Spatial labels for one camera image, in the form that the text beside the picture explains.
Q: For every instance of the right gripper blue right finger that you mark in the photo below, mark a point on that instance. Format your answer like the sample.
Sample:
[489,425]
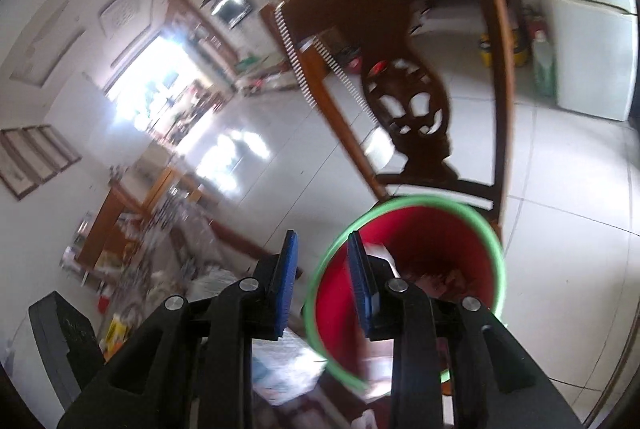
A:
[495,381]

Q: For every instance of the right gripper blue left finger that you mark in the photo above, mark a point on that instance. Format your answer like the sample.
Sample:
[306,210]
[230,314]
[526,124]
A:
[190,363]

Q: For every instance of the red bin green rim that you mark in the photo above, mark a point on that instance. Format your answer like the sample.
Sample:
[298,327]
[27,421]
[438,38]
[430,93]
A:
[419,232]

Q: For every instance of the green detergent bottle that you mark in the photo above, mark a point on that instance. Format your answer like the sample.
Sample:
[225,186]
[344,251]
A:
[544,64]

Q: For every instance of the carved wooden chair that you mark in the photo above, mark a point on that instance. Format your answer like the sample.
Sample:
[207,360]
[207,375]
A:
[366,44]

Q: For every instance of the white refrigerator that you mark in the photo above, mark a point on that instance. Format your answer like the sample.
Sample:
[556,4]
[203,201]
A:
[596,57]

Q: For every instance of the framed wall pictures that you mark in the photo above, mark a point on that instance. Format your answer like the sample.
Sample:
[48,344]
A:
[31,156]

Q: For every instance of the wall mounted television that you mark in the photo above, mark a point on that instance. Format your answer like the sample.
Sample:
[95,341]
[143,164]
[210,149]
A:
[231,12]

